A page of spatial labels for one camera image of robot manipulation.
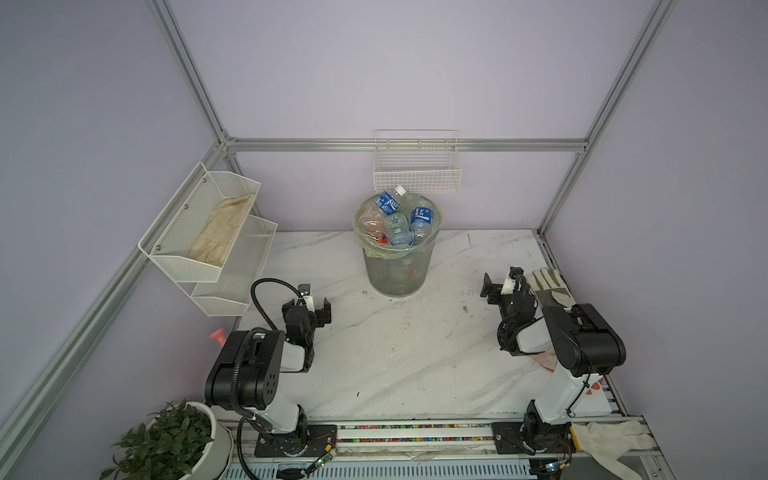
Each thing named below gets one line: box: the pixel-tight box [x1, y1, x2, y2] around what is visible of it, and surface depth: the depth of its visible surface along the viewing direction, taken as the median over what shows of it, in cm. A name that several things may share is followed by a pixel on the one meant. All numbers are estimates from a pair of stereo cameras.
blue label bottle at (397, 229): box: [384, 212, 411, 247], surface depth 81 cm
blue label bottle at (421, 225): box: [409, 206, 434, 246], surface depth 88 cm
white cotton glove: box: [571, 420, 655, 480], surface depth 75 cm
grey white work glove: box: [525, 267, 576, 308], surface depth 106 cm
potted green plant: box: [99, 401, 217, 480], surface depth 60 cm
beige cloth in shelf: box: [187, 194, 255, 266], surface depth 80 cm
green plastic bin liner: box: [352, 197, 444, 259], surface depth 82 cm
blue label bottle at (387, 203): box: [375, 191, 400, 216], surface depth 86 cm
